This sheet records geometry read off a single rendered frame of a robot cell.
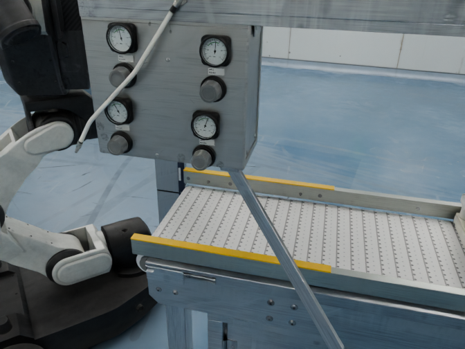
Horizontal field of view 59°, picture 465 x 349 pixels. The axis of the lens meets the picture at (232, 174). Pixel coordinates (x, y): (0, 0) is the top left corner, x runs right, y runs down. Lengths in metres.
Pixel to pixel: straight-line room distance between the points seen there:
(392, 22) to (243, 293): 0.48
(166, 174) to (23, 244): 0.69
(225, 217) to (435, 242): 0.41
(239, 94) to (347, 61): 5.22
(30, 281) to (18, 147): 0.62
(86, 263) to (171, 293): 0.82
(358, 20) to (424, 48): 5.23
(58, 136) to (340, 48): 4.73
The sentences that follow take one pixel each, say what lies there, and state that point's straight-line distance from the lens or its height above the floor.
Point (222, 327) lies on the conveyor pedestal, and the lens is 0.88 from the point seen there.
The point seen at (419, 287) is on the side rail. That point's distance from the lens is 0.70.
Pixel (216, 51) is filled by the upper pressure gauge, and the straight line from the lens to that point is 0.51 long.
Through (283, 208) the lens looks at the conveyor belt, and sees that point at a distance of 0.89.
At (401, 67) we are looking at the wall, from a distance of 5.74.
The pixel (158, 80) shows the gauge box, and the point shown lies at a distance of 0.56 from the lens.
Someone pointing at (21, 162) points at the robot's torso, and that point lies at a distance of 1.38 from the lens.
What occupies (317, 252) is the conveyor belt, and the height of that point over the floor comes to 0.80.
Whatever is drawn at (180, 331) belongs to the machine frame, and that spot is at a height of 0.29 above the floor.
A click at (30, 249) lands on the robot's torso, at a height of 0.39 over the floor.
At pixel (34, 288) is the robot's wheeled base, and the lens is 1.75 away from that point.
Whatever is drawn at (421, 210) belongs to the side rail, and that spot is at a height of 0.81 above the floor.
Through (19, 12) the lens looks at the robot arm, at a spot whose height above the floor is 1.15.
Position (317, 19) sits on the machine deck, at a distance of 0.50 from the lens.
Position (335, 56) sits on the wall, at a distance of 5.73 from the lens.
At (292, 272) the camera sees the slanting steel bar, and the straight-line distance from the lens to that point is 0.61.
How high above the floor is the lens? 1.26
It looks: 27 degrees down
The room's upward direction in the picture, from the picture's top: 1 degrees clockwise
